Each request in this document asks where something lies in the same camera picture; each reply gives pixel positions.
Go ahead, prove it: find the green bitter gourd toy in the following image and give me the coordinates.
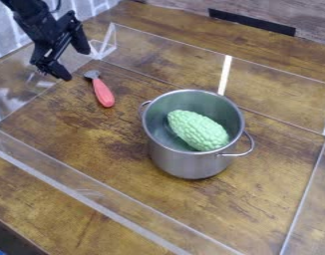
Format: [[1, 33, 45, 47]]
[[167, 110, 228, 151]]

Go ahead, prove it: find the silver metal pot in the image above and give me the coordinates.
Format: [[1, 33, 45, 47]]
[[139, 90, 248, 179]]

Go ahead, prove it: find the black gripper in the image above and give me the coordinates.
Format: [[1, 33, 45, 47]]
[[0, 0, 91, 81]]

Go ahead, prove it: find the black cable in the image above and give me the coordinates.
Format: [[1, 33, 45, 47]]
[[49, 0, 64, 14]]

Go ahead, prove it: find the red handled spatula tool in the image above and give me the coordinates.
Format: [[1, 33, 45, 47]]
[[84, 70, 115, 108]]

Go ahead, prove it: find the black strip on table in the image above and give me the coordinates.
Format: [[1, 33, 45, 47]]
[[207, 8, 295, 37]]

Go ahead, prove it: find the clear acrylic enclosure wall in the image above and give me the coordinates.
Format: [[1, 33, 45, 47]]
[[0, 23, 325, 255]]

